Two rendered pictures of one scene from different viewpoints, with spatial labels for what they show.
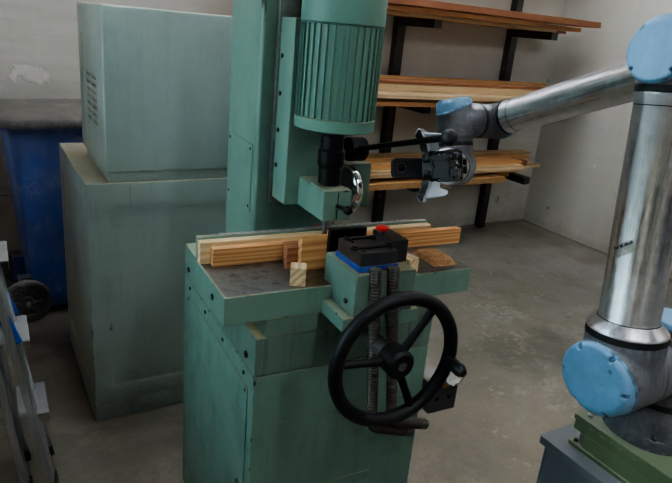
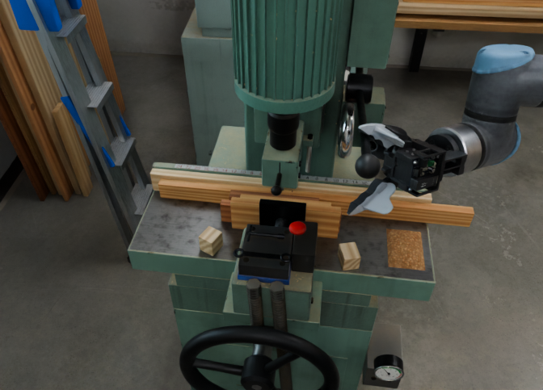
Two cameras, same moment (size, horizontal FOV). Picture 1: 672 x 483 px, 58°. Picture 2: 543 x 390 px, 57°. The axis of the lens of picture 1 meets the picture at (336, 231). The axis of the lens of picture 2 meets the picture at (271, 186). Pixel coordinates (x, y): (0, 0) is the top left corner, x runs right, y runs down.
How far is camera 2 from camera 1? 0.85 m
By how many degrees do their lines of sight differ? 39
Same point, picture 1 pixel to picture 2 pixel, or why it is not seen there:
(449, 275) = (401, 283)
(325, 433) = not seen: hidden behind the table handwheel
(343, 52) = (258, 14)
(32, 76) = not seen: outside the picture
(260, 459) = not seen: hidden behind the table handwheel
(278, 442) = (207, 353)
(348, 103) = (271, 77)
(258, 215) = (250, 136)
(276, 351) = (190, 296)
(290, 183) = (260, 123)
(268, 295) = (171, 257)
